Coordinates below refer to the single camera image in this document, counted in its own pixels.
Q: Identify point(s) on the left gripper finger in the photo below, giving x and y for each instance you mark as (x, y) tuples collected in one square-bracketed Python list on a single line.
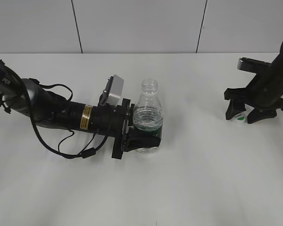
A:
[(136, 139)]

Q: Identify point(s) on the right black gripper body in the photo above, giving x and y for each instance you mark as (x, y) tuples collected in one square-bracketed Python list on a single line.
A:
[(241, 94)]

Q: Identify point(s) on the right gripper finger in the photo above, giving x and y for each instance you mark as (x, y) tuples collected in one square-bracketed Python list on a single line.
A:
[(258, 115), (235, 107)]

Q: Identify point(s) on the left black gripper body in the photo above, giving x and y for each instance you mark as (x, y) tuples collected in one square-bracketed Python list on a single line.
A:
[(113, 121)]

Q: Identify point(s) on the white green bottle cap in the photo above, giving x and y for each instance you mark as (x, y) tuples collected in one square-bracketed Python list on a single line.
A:
[(239, 115)]

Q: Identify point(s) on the clear Cestbon water bottle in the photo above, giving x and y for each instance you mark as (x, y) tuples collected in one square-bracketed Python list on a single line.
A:
[(148, 113)]

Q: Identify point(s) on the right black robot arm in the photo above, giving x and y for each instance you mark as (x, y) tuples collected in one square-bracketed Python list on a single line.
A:
[(264, 92)]

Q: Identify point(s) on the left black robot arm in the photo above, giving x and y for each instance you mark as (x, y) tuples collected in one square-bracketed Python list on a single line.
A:
[(44, 108)]

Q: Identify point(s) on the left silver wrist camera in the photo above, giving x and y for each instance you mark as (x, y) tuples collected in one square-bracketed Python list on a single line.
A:
[(113, 91)]

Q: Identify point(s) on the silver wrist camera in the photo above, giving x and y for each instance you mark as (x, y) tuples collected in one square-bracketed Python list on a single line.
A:
[(252, 65), (113, 91)]

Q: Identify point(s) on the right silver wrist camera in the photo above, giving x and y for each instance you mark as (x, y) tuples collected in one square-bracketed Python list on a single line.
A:
[(252, 65)]

